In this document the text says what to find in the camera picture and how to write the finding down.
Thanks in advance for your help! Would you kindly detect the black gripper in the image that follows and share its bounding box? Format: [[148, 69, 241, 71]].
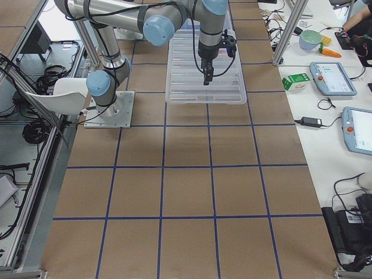
[[198, 43, 219, 85]]

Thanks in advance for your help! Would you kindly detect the clear plastic box lid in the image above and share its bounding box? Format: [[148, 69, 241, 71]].
[[165, 13, 246, 105]]

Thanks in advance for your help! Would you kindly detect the person forearm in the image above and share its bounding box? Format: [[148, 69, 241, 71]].
[[342, 4, 371, 32]]

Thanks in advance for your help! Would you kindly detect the black equipment box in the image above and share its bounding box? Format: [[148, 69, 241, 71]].
[[321, 194, 371, 272]]

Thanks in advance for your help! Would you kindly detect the green white carton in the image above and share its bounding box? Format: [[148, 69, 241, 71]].
[[282, 73, 310, 91]]

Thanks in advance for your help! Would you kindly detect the green blue bowl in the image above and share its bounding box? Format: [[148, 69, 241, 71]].
[[299, 30, 322, 50]]

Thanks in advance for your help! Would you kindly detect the black laptop charger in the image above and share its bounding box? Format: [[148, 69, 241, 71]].
[[294, 116, 323, 128]]

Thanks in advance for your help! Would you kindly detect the toy carrot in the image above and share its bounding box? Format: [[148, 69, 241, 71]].
[[319, 42, 342, 58]]

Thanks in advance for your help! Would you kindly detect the toy corn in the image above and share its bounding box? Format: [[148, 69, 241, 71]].
[[321, 35, 332, 47]]

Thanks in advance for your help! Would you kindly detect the upper teach pendant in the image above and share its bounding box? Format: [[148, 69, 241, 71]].
[[309, 62, 357, 96]]

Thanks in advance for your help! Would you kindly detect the teach pendant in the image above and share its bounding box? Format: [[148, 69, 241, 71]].
[[342, 107, 371, 155], [309, 62, 357, 96]]

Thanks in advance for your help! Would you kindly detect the white plastic chair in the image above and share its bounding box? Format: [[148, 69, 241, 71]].
[[26, 78, 88, 115]]

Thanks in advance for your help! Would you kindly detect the lower teach pendant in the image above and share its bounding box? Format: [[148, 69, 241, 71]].
[[342, 107, 371, 155]]

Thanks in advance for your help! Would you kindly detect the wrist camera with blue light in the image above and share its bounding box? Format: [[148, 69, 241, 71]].
[[222, 29, 237, 58]]

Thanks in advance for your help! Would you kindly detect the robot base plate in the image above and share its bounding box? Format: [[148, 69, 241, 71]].
[[83, 91, 135, 128]]

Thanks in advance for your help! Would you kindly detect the aluminium frame post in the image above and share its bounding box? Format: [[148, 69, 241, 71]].
[[272, 0, 308, 66]]

